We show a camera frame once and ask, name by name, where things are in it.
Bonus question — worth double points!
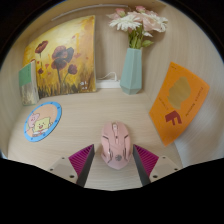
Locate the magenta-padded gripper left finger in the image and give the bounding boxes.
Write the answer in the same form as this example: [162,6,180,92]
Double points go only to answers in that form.
[47,143,97,188]

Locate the yellow poppy flower painting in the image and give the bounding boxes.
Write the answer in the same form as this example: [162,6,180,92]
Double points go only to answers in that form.
[22,14,98,99]

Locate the pink computer mouse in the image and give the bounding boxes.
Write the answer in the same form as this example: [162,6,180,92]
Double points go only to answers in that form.
[100,120,134,170]

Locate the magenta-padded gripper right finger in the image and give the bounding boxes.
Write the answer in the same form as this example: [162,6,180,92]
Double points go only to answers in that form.
[132,143,183,187]

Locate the green-covered book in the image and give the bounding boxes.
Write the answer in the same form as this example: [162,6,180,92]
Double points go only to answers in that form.
[18,59,40,107]

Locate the round blue-rimmed cartoon mouse pad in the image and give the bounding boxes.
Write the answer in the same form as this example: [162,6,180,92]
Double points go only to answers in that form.
[23,101,63,143]

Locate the white power strip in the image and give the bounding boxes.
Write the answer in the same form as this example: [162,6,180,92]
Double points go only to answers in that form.
[95,71,122,90]

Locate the teal faceted vase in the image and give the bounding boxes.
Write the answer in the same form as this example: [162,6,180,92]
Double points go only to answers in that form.
[119,47,144,96]

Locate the orange booklet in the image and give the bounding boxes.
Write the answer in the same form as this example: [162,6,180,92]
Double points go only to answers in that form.
[148,61,211,147]

